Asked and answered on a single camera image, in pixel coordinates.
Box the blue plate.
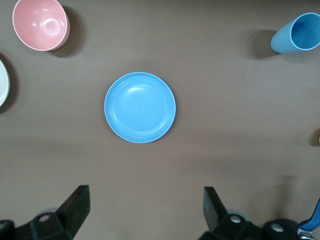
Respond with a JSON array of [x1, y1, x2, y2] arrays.
[[104, 72, 177, 144]]

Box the pink bowl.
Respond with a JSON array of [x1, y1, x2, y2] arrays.
[[12, 0, 71, 52]]

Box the beige plate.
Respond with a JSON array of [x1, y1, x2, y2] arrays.
[[0, 59, 11, 107]]

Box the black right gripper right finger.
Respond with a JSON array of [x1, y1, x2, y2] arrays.
[[197, 186, 302, 240]]

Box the black pot with blue handle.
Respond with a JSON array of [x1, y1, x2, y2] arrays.
[[298, 197, 320, 232]]

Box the blue cup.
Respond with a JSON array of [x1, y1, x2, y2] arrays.
[[270, 12, 320, 54]]

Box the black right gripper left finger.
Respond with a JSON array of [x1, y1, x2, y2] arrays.
[[0, 184, 90, 240]]

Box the brown table cover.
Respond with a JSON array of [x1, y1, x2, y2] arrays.
[[0, 0, 320, 240]]

